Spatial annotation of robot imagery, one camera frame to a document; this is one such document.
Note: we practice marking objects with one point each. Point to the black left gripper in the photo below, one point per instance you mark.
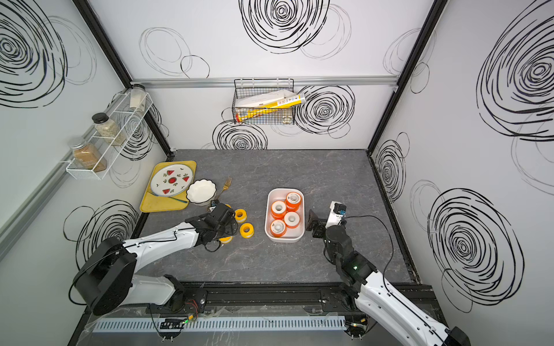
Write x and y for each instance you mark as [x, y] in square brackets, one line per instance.
[232, 227]

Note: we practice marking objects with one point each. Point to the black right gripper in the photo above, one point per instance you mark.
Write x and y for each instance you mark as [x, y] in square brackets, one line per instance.
[313, 221]

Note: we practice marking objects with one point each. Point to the yellow tape spool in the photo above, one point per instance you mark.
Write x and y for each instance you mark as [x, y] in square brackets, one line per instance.
[226, 240]
[247, 231]

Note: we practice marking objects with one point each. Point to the yellow tape spool uncovered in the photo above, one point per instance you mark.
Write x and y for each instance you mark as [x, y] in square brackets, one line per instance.
[241, 215]

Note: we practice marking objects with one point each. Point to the orange tape roll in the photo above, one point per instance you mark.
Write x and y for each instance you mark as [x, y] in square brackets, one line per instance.
[293, 201]
[292, 220]
[278, 209]
[278, 228]

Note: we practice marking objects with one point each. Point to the orange tape roll bottom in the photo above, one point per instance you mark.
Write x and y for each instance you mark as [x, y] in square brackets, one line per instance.
[278, 209]

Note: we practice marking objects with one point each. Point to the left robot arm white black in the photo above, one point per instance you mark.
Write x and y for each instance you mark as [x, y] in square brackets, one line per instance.
[109, 278]

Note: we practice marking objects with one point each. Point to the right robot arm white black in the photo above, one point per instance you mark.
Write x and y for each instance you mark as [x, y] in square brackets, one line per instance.
[372, 293]

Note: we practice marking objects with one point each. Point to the white plastic storage box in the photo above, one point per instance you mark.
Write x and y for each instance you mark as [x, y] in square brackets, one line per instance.
[292, 235]

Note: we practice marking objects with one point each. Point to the yellow white foil box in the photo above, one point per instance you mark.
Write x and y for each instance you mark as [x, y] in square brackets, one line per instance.
[276, 107]

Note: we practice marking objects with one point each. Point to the white scalloped bowl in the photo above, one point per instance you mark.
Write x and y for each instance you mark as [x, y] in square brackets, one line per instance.
[201, 192]

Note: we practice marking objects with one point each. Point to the gold fork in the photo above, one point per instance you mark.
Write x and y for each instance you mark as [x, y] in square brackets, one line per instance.
[226, 187]

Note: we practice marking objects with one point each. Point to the watermelon pattern plate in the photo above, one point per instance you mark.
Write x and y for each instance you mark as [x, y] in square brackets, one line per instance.
[171, 180]

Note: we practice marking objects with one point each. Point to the spice jar black lid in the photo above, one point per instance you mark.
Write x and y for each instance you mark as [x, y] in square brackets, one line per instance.
[108, 129]

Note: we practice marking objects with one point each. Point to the spice jar brown contents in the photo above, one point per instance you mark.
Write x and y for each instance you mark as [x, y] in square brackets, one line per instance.
[87, 154]

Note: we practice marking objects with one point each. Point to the spice jar far clear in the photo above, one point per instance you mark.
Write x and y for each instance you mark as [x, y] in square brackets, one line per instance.
[138, 97]

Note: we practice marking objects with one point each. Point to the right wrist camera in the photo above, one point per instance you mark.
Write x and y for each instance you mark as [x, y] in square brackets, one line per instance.
[336, 215]

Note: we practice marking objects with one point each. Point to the teal handled fork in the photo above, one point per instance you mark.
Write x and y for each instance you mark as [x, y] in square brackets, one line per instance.
[179, 200]

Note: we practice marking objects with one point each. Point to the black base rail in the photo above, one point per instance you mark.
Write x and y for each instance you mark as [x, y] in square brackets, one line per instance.
[314, 298]

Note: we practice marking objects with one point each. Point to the black wire wall basket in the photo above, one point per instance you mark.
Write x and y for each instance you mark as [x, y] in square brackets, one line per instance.
[241, 92]

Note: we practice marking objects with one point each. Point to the white slotted cable duct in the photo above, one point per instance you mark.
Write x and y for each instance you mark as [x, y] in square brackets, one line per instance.
[221, 324]

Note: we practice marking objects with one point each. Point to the white wire spice rack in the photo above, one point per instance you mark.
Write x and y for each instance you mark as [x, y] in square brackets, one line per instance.
[119, 156]

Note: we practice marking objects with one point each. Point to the aluminium wall rail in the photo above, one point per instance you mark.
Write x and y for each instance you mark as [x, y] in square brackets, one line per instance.
[180, 83]

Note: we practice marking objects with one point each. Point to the black corner frame post right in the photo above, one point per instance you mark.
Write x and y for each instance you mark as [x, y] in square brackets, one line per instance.
[420, 44]

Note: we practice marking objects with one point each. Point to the black corner frame post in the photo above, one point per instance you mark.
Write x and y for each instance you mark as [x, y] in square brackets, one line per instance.
[420, 44]
[92, 21]

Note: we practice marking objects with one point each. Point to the black corner frame post left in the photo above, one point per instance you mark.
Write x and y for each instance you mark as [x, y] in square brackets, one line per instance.
[92, 21]

